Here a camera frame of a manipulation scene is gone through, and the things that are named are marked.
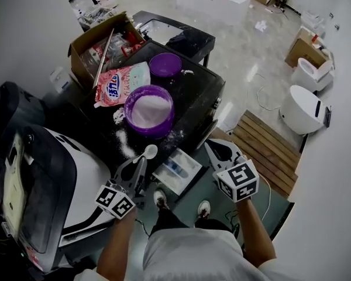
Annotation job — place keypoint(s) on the purple plastic bucket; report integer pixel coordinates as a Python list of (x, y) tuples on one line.
[(152, 133)]

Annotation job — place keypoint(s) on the open cardboard box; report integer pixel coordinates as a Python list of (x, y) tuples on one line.
[(76, 66)]

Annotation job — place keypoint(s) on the person's black trousers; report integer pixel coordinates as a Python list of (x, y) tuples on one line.
[(169, 218)]

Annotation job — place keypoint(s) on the person's right forearm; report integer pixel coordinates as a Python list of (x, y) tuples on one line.
[(256, 233)]

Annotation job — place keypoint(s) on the white toilet with raised lid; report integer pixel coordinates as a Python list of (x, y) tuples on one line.
[(310, 75)]

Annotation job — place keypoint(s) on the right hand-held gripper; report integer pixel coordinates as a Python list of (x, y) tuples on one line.
[(240, 181)]

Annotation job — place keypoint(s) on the person's left forearm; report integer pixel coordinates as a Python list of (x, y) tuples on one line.
[(117, 244)]

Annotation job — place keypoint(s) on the pile of mixed clutter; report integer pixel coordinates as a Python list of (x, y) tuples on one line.
[(98, 15)]

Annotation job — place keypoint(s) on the pink detergent bag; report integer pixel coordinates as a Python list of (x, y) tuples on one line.
[(120, 83)]

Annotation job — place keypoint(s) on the white bathtub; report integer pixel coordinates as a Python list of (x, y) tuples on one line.
[(210, 7)]

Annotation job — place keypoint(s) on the white top-load washing machine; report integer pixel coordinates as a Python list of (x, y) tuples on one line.
[(87, 171)]

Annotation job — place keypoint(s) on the white round toilet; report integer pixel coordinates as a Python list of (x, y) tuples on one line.
[(299, 110)]

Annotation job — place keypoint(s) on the metal rod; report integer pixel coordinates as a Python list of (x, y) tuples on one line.
[(103, 57)]

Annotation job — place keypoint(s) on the purple bucket lid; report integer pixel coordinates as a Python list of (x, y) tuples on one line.
[(165, 66)]

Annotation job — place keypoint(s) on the wooden slat platform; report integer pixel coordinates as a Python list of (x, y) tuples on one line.
[(266, 154)]

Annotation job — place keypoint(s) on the pile of plastic bottles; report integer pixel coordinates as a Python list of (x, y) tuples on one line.
[(117, 47)]

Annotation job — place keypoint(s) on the person's white shirt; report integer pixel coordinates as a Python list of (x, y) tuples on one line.
[(193, 256)]

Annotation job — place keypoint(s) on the dark cloth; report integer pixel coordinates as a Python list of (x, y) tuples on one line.
[(180, 41)]

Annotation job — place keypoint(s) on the person's white shoe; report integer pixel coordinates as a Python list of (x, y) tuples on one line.
[(161, 199), (204, 209)]

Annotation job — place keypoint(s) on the person's right white shoe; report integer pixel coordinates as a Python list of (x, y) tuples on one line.
[(204, 209)]

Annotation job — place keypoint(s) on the black remote control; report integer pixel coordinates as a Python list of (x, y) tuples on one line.
[(327, 116)]

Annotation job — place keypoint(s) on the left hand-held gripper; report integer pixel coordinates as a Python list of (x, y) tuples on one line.
[(114, 202)]

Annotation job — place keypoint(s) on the black washing machine top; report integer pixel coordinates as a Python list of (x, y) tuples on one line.
[(193, 98)]

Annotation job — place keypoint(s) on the white paper sheet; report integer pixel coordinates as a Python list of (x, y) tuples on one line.
[(261, 25)]

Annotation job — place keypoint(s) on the person's left white shoe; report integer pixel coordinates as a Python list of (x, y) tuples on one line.
[(161, 199)]

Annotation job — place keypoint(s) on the white plastic spoon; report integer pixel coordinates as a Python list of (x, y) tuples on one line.
[(150, 152)]

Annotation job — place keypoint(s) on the black sink cabinet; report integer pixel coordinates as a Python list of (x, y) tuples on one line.
[(204, 44)]

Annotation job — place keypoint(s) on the dark top-load washing machine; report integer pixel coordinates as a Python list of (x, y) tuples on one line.
[(14, 104)]

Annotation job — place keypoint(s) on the white detergent drawer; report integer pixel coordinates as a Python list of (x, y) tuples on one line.
[(178, 170)]

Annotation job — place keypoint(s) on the small white box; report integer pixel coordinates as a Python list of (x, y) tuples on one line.
[(60, 79)]

